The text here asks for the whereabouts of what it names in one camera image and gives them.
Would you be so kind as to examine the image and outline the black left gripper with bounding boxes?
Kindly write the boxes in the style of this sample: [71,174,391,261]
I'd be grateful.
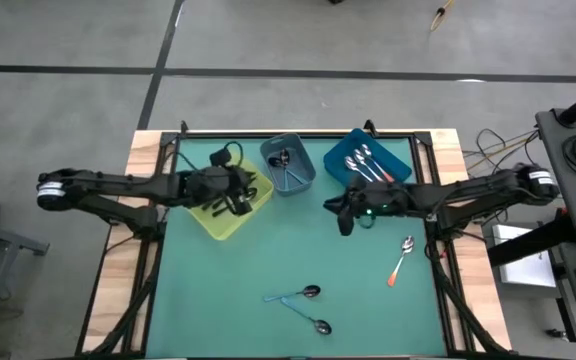
[186,165,259,217]

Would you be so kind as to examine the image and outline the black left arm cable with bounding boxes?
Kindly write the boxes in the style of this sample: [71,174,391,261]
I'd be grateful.
[220,140,245,169]

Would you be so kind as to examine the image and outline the white box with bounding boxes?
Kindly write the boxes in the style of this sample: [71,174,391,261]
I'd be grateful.
[490,223,559,290]

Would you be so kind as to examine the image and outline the grey plastic bin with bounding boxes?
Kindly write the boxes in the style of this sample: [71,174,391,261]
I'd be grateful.
[259,132,318,197]

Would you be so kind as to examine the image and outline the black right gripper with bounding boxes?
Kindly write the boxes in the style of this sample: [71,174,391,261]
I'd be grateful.
[323,182,407,219]

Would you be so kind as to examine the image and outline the blue plastic bin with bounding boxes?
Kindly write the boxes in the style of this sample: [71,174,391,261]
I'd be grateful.
[322,127,414,191]

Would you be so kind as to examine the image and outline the yellow looped cable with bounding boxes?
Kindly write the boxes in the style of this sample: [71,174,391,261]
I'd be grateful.
[429,0,457,33]

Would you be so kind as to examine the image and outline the yellow floor cable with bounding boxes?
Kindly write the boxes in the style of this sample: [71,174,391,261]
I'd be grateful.
[462,130,539,174]

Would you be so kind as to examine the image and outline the black floor cable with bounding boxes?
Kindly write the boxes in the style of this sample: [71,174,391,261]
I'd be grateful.
[475,127,564,201]

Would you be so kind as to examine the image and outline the yellow translucent plastic bin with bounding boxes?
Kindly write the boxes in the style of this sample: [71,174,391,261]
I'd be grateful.
[187,153,275,242]

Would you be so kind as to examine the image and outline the teal table mat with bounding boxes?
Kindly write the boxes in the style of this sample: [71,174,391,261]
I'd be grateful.
[145,137,448,359]

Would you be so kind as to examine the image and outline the grey equipment cart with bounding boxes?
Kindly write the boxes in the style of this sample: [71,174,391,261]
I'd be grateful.
[535,106,576,360]

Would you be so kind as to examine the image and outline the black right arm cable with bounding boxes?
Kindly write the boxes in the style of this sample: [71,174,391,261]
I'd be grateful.
[356,212,378,231]

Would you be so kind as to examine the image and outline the black aluminium table frame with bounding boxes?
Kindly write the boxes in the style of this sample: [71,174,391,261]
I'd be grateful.
[75,118,515,360]

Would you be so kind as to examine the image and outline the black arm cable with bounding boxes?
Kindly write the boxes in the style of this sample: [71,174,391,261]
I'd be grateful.
[356,212,378,231]
[220,140,245,169]

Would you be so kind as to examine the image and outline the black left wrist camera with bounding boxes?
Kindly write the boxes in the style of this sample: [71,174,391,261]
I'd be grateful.
[209,148,233,168]

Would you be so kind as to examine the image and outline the black diagonal bar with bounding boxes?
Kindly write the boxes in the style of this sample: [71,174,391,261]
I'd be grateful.
[486,209,576,269]

